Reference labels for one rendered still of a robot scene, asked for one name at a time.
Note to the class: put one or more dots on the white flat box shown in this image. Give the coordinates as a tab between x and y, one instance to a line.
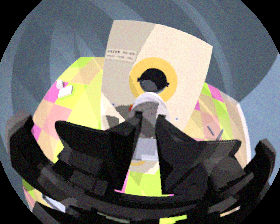
65	91

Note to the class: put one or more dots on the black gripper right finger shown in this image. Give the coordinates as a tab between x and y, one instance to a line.
179	154

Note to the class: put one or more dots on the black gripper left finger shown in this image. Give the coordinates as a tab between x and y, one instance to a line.
114	146

